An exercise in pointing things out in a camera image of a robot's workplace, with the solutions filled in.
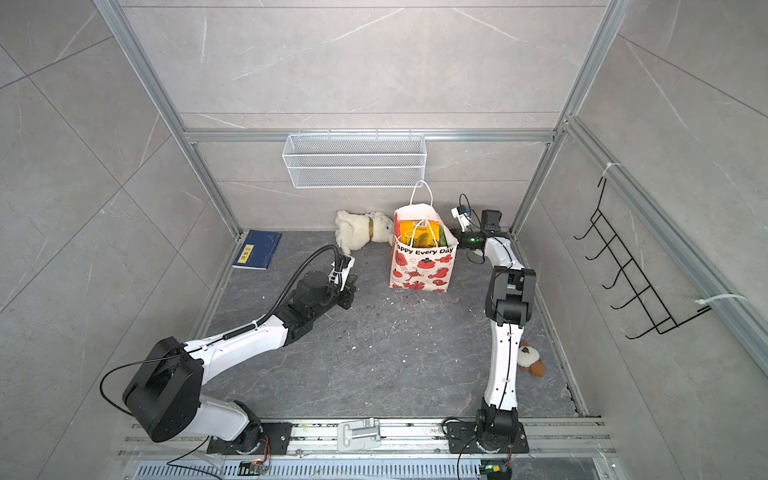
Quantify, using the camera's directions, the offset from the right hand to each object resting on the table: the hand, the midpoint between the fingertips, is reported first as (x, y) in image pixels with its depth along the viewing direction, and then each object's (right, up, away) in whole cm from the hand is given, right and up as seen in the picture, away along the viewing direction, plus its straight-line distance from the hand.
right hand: (436, 235), depth 103 cm
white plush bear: (-30, +2, +7) cm, 31 cm away
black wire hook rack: (+39, -20, -43) cm, 61 cm away
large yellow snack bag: (-7, 0, -11) cm, 13 cm away
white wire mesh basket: (-29, +26, -3) cm, 39 cm away
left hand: (-26, -11, -19) cm, 34 cm away
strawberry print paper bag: (-6, -11, -13) cm, 18 cm away
